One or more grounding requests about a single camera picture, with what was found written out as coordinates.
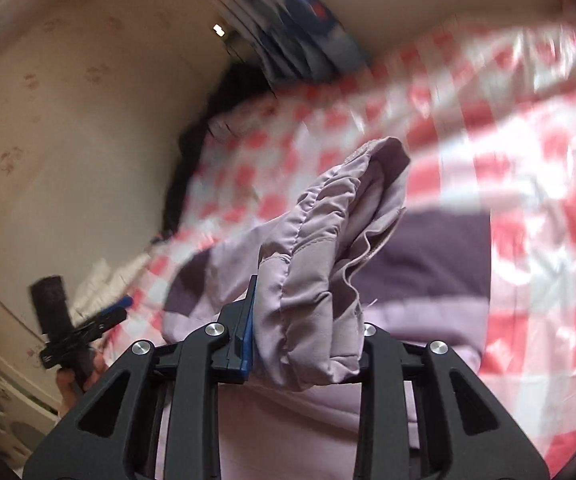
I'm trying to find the pink white checked blanket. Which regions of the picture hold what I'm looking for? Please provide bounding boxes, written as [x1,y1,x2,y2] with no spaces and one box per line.
[88,10,576,466]

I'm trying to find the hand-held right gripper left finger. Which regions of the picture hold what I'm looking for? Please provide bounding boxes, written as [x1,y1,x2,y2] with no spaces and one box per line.
[22,275,259,480]

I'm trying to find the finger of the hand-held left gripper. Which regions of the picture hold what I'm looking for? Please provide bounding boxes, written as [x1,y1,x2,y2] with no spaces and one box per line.
[89,295,134,334]

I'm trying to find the purple two-tone jacket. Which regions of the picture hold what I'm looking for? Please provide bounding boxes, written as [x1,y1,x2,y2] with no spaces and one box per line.
[160,136,493,480]

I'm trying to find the person's left hand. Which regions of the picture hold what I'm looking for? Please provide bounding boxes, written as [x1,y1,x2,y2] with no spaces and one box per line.
[56,354,110,417]

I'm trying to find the blue and white cloth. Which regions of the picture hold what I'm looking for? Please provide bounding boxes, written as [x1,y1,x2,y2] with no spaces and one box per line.
[238,0,369,81]

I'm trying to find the cream quilted cloth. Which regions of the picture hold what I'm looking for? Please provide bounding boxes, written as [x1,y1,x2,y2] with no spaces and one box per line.
[70,257,144,321]

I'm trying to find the dark cloth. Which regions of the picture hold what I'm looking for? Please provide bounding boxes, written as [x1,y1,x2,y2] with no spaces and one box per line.
[160,62,279,241]

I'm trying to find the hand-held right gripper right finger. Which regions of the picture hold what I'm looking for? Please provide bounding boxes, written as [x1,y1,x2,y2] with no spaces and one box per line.
[352,324,551,480]

